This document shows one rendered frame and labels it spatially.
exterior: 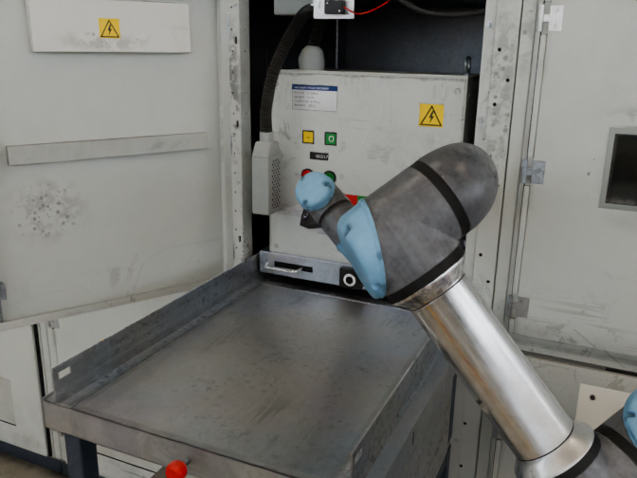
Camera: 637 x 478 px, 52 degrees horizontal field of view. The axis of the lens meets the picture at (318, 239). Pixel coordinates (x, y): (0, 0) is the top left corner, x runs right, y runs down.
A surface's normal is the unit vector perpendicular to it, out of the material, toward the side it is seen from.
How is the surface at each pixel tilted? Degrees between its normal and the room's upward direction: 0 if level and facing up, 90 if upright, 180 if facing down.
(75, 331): 90
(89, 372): 90
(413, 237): 68
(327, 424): 0
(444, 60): 90
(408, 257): 80
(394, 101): 90
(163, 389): 0
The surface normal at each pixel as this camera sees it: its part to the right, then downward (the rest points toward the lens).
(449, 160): -0.05, -0.64
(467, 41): -0.41, 0.25
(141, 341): 0.91, 0.13
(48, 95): 0.59, 0.24
